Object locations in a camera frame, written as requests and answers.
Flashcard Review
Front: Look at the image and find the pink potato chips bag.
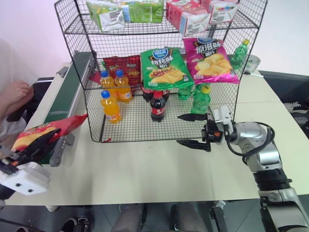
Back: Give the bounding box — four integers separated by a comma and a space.
182, 37, 241, 85

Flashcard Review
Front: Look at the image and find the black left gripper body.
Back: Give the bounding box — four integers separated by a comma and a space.
0, 144, 24, 176

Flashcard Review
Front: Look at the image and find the red potato chips bag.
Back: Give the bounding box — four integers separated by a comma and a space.
11, 114, 88, 152
101, 55, 143, 85

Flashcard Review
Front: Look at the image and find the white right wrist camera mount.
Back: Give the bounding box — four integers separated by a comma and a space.
211, 105, 236, 127

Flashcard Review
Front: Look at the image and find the green potato chips bag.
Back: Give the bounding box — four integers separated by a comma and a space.
140, 46, 195, 91

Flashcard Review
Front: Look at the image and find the orange soda bottle blue cap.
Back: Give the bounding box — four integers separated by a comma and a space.
98, 70, 116, 92
114, 69, 133, 103
100, 90, 123, 124

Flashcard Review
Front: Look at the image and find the black metal bracket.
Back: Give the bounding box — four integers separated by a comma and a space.
209, 200, 229, 232

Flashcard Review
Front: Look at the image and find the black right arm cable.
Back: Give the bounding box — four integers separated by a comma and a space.
225, 122, 276, 164

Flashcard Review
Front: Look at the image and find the black wire shelf rack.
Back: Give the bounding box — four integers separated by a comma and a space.
54, 0, 268, 144

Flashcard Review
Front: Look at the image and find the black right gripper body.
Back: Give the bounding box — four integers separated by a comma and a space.
201, 112, 227, 145

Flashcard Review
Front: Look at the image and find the green drink carton pack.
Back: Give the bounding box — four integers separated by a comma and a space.
122, 0, 165, 24
86, 0, 126, 33

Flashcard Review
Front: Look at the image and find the white bowl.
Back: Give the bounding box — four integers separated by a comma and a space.
246, 54, 261, 72

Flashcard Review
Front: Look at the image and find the bystander bare hand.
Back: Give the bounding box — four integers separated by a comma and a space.
7, 80, 31, 103

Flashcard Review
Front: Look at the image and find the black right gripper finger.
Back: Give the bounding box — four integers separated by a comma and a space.
178, 113, 209, 122
176, 139, 211, 152

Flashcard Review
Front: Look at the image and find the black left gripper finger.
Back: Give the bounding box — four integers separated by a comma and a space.
16, 129, 62, 157
23, 134, 61, 164

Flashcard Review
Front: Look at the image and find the pink drink carton pack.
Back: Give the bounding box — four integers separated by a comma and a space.
201, 0, 240, 25
166, 0, 212, 37

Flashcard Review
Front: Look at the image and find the bystander white shirt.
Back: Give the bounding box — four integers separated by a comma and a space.
0, 39, 18, 97

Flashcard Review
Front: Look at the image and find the green soda bottle yellow cap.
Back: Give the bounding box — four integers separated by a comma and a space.
230, 39, 251, 71
190, 84, 212, 115

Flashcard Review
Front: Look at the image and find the black and white pen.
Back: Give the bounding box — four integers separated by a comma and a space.
243, 70, 265, 79

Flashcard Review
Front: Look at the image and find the black shoe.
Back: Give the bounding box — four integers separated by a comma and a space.
59, 216, 90, 232

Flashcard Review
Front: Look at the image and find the black and white sneaker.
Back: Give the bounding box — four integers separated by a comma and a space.
283, 101, 302, 114

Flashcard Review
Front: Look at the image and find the green conveyor belt grey frame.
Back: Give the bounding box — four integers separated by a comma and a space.
42, 50, 97, 167

